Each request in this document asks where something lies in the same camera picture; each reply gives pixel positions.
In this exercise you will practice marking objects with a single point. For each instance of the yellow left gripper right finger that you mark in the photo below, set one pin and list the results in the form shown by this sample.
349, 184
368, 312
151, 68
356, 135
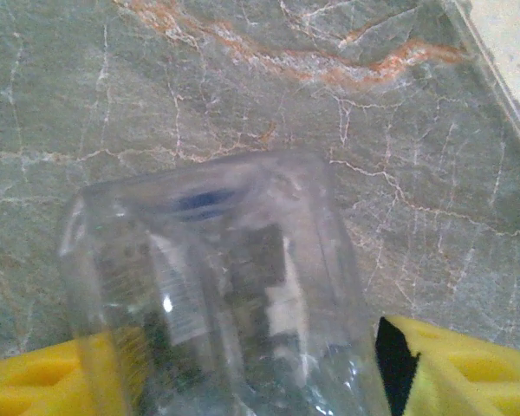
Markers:
481, 381

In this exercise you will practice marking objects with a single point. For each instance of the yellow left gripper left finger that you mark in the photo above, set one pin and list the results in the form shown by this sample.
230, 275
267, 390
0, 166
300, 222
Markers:
26, 385

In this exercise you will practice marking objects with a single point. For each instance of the square clear bottle plant label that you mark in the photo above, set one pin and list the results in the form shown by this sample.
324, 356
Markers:
242, 281

